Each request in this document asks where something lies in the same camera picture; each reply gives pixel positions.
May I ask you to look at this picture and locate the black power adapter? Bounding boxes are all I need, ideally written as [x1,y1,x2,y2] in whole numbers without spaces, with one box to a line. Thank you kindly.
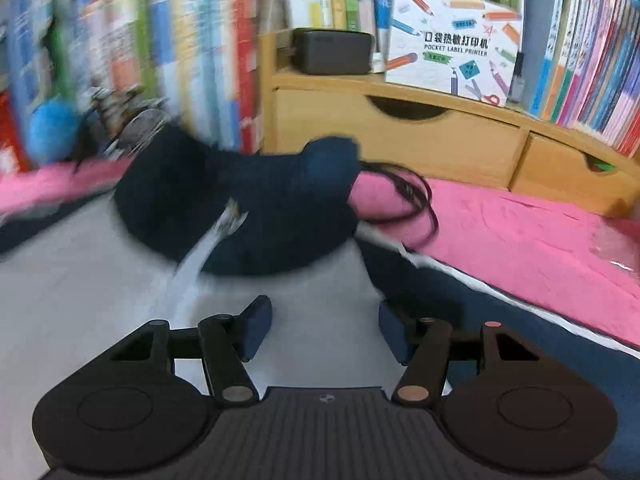
[277,27,377,76]

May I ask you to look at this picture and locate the black coiled cable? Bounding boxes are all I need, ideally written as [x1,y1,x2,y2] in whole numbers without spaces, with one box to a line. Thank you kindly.
[357,160,440,251]

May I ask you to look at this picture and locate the white and navy jacket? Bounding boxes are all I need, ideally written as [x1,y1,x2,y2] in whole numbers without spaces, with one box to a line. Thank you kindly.
[0,125,640,480]

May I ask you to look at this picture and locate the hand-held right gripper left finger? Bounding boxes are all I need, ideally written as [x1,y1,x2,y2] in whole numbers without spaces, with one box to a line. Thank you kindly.
[107,295,273,407]

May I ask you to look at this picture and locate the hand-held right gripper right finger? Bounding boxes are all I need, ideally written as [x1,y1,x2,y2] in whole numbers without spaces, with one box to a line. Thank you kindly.
[378,300,543,406]

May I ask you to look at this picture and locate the row of pink blue books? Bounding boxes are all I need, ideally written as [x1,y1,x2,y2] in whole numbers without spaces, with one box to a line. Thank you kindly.
[520,0,640,157]

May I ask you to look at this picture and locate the white box with pencil print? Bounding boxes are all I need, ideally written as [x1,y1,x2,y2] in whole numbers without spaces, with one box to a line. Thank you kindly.
[385,0,525,107]

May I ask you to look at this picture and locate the row of colourful picture books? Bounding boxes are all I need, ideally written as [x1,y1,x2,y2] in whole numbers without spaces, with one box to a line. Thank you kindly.
[0,0,263,171]

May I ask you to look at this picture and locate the wooden drawer organiser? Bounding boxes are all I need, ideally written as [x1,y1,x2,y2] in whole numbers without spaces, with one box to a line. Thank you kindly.
[260,30,640,218]

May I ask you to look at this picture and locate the miniature bicycle model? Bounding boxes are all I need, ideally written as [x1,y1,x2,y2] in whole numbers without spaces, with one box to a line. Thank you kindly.
[82,87,171,156]

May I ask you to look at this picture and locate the clear plastic wrapper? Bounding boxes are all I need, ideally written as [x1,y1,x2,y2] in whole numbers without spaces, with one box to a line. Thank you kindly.
[590,220,640,273]

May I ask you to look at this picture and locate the blue plush ball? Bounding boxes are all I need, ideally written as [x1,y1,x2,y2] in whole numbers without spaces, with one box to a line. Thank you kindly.
[27,99,81,163]

